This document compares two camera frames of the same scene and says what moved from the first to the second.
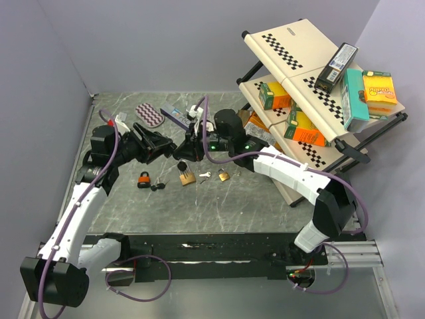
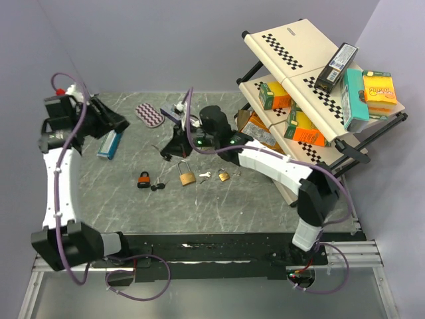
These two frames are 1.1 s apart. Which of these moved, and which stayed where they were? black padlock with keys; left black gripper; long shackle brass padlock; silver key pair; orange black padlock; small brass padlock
Moved: left black gripper; black padlock with keys
Stayed: silver key pair; small brass padlock; long shackle brass padlock; orange black padlock
